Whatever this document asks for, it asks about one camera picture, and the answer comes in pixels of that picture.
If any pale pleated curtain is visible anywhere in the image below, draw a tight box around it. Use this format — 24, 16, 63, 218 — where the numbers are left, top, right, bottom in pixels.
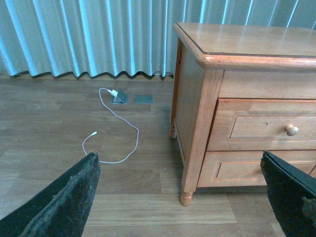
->
0, 0, 316, 77

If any white plug with white cable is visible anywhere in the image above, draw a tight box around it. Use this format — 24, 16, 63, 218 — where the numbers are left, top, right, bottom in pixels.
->
81, 87, 140, 164

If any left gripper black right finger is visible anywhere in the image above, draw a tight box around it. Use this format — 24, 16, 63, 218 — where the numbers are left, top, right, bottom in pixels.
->
260, 151, 316, 237

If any wooden drawer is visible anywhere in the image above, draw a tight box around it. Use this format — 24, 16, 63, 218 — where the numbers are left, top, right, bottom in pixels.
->
197, 150, 316, 188
207, 98, 316, 151

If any open floor socket box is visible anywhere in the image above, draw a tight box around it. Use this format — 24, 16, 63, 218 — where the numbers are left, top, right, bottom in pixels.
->
110, 89, 128, 104

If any closed floor socket plate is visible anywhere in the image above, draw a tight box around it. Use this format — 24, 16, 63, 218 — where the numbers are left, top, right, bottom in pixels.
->
134, 95, 153, 105

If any light wooden nightstand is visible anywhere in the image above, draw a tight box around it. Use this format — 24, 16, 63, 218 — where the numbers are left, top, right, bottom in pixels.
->
169, 23, 316, 206

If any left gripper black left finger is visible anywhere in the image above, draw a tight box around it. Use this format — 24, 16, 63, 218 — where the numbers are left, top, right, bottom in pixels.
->
0, 153, 100, 237

